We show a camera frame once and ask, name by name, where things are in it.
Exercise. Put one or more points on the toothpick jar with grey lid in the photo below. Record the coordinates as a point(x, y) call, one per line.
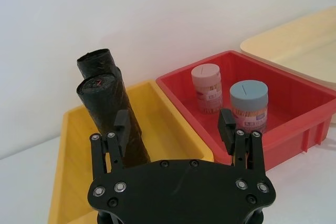
point(206, 85)

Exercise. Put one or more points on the cream plastic bin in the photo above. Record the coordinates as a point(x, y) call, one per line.
point(296, 43)

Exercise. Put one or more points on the yellow plastic bin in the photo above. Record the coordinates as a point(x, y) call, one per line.
point(168, 129)

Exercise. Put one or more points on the red plastic bin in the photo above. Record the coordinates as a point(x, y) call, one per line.
point(288, 98)

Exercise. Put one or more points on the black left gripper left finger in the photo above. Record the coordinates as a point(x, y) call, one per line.
point(122, 132)

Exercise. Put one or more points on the toothpick jar with blue lid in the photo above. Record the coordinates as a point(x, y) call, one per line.
point(249, 98)

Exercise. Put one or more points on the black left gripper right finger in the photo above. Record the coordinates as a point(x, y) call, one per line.
point(228, 132)

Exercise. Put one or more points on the black bin bag roll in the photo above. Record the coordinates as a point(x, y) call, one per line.
point(105, 103)
point(95, 61)

